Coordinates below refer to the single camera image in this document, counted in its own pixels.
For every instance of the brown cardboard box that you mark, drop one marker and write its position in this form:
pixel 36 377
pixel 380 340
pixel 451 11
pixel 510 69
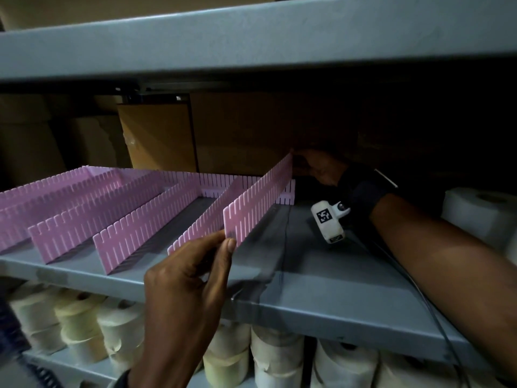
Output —
pixel 121 10
pixel 242 133

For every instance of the stack of white paper rolls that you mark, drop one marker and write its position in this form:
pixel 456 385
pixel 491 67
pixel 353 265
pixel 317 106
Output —
pixel 476 214

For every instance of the person's right hand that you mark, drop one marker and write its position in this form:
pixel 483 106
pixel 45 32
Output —
pixel 321 167

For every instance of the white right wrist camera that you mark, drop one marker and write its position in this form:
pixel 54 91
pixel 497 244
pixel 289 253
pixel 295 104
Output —
pixel 333 232

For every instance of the black wristband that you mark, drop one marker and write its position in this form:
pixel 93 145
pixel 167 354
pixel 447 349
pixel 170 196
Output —
pixel 363 193
pixel 119 381

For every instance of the person's left hand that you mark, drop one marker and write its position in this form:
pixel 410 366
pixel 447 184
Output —
pixel 186 303

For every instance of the person's right forearm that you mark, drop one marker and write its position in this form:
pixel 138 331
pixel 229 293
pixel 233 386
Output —
pixel 444 270

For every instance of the person's left forearm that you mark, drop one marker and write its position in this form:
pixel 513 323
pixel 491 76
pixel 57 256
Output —
pixel 161 379

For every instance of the black right wristband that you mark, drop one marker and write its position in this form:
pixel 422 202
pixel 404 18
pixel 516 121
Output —
pixel 363 193

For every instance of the orange-brown cardboard box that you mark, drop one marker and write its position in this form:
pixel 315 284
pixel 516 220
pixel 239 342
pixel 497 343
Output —
pixel 157 137

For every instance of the row of white paper rolls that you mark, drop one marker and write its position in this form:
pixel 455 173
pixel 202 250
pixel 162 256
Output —
pixel 274 355

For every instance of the black left wristband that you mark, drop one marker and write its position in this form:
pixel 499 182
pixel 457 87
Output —
pixel 119 381

